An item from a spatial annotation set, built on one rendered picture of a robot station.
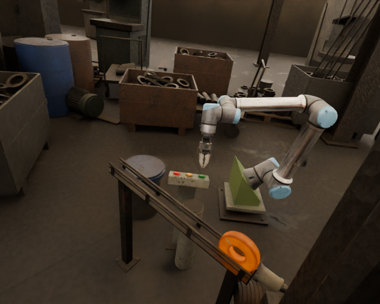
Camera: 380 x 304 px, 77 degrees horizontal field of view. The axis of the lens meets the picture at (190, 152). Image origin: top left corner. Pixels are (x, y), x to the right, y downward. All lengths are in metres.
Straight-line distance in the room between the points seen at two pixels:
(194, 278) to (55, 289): 0.81
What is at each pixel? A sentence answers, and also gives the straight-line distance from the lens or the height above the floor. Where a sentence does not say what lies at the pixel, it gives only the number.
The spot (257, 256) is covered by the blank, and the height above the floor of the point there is 0.75.
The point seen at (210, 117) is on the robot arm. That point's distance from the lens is 1.35.
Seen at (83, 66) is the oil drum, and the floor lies 0.55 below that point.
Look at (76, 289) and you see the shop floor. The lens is 1.72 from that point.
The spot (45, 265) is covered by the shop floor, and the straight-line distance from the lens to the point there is 1.86.
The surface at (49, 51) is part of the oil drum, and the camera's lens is 3.39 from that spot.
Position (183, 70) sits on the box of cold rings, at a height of 0.47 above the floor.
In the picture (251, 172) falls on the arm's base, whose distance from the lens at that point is 1.98.
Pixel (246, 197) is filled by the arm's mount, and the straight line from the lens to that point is 2.00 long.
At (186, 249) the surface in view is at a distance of 1.56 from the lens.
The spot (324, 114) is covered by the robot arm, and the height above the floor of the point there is 1.02.
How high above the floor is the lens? 1.46
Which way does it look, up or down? 31 degrees down
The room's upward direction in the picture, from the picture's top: 8 degrees clockwise
